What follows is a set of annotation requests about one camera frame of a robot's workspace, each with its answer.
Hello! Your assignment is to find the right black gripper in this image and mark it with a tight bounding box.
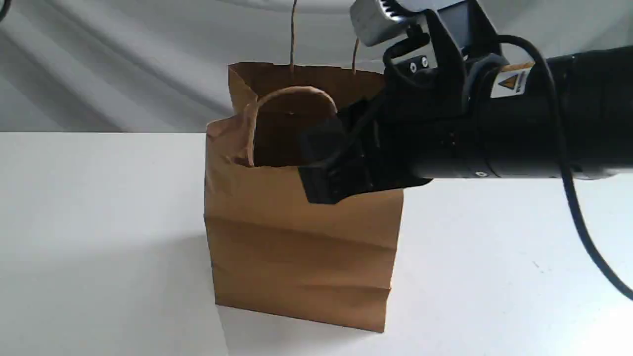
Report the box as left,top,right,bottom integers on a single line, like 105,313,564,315
298,10,495,205

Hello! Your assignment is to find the brown paper bag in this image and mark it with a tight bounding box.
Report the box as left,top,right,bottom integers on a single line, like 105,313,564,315
204,0,404,334

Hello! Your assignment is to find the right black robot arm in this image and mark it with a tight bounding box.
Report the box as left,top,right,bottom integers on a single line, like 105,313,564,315
298,1,632,204

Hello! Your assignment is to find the grey backdrop cloth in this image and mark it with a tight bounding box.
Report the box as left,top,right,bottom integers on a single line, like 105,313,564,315
0,0,633,133

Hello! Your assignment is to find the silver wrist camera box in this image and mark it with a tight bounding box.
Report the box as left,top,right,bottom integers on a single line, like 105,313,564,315
349,0,468,47

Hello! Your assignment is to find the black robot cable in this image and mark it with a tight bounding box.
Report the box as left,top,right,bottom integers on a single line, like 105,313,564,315
383,32,633,302

